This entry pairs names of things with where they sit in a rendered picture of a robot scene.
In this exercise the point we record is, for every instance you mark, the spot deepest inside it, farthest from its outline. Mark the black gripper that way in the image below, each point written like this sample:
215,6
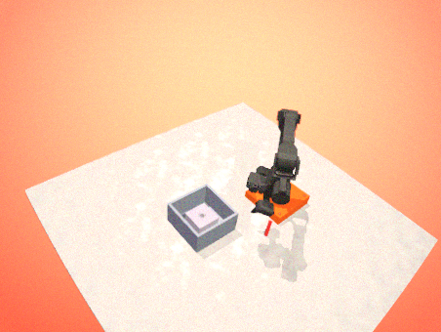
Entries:
264,206

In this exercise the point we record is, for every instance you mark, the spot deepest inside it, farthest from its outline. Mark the white square plate with hole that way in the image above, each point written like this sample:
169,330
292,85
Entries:
201,218

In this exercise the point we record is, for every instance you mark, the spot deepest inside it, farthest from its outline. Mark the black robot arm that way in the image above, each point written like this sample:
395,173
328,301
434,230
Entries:
285,160

